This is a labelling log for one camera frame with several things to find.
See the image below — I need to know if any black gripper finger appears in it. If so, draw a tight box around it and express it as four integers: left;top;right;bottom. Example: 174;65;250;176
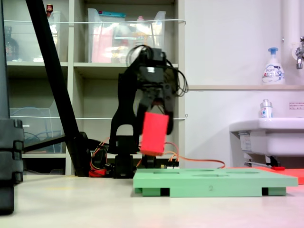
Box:
159;85;176;135
138;89;158;119

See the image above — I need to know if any red square block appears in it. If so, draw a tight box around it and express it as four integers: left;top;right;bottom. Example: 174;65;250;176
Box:
139;112;170;157

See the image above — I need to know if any large clear storage bin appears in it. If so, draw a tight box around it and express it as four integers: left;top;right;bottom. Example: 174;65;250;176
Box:
87;8;167;64

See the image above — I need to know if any pale shelf unit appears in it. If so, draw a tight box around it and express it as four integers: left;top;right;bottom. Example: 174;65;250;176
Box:
0;0;186;176

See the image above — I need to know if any green shape sorter board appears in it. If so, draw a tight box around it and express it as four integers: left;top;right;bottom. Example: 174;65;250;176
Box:
133;168;299;197

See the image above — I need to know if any small silver-capped bottle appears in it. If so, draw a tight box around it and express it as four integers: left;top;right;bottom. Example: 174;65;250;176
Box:
258;99;274;119

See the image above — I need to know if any black tripod leg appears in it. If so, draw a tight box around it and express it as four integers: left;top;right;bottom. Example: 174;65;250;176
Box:
0;0;10;120
25;0;93;178

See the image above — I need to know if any white ceramic sink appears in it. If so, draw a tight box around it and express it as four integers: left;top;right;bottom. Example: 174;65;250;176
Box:
229;117;304;158

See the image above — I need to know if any white pump soap bottle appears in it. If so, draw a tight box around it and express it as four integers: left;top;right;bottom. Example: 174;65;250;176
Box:
262;47;286;85

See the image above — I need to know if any thin black tripod brace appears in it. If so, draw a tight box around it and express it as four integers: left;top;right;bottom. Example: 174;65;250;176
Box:
22;134;72;153

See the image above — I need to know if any metal water faucet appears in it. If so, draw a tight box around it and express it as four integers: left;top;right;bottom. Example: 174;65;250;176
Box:
293;36;304;70

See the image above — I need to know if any dark glass bottle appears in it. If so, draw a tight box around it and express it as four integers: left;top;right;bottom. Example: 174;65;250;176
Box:
4;26;19;61

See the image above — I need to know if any notched black stack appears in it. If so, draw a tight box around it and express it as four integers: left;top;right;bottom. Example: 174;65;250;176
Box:
0;118;25;216

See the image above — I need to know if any black gripper wire loop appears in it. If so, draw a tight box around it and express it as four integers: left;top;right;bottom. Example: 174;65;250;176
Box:
166;59;190;97

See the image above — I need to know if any black arm wire loop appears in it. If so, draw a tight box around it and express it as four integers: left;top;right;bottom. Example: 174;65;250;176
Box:
125;44;148;69

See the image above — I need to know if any white shelf guard cord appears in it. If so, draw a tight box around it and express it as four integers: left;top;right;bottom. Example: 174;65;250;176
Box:
3;19;187;25
9;114;189;121

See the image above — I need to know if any thin orange wire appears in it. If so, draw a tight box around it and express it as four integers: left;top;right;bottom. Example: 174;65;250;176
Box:
163;142;226;170

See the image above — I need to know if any red printed base mount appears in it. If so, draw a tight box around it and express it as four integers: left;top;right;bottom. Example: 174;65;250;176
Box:
89;167;107;178

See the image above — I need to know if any pink wall label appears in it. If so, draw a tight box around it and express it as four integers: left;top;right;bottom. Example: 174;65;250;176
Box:
288;101;304;111

